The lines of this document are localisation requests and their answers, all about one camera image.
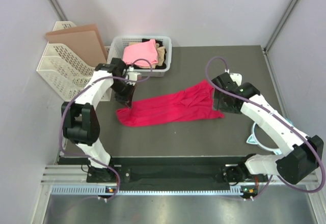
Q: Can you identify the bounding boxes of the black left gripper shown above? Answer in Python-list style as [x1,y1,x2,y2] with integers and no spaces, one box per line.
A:
[111,80,137,109]

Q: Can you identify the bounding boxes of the red t shirt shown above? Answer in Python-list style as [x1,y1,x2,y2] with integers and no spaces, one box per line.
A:
[116,80,224,127]

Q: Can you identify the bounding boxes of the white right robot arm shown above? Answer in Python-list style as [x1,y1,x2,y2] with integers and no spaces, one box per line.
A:
[210,72,323,184]

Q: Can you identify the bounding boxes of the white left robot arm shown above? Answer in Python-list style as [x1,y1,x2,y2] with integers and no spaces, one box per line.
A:
[61,58,141,182]

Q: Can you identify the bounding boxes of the white plastic laundry basket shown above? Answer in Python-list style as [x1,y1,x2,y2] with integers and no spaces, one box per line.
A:
[107,35,172,77]

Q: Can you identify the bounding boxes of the light pink t shirt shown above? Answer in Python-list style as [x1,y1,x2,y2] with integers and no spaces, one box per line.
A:
[122,39,158,67]

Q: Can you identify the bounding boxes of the teal cat ear headphones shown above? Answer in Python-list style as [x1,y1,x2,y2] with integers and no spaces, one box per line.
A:
[246,122,282,155]

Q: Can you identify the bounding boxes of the tan t shirt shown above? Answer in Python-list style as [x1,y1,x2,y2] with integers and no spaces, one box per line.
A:
[132,43,168,68]

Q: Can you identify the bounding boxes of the cream mesh file organizer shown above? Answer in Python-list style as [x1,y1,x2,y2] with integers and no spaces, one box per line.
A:
[36,20,113,102]

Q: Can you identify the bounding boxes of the brown cardboard folder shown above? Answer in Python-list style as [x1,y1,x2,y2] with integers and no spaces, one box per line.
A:
[45,24,108,67]

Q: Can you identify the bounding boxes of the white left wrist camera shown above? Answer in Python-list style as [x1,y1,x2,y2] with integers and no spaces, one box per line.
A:
[125,67,142,86]

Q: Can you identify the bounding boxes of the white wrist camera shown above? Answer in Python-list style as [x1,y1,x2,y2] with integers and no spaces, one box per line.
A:
[225,69,242,86]
[125,67,142,86]

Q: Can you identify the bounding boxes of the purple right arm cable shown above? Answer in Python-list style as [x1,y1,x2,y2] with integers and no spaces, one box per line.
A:
[205,56,326,193]

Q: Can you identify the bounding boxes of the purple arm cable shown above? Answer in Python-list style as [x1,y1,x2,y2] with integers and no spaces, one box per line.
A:
[205,56,326,193]
[58,58,153,199]

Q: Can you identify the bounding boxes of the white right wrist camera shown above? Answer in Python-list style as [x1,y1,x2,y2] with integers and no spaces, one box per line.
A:
[225,69,242,86]

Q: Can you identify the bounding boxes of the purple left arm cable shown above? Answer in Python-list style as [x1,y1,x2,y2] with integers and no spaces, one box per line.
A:
[58,58,153,199]

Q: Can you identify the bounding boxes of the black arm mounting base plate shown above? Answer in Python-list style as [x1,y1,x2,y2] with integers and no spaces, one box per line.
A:
[86,157,268,191]

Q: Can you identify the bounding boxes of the white slotted cable duct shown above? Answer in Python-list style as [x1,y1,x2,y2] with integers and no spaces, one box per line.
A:
[51,184,243,196]

